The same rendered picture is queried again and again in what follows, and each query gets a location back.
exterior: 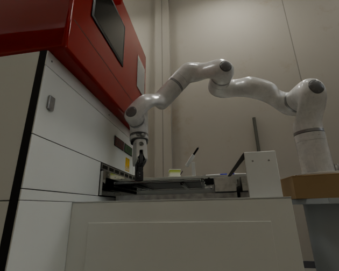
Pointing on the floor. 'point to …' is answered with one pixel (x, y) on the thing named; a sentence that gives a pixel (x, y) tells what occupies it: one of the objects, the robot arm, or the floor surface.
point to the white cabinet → (184, 236)
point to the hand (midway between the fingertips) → (139, 176)
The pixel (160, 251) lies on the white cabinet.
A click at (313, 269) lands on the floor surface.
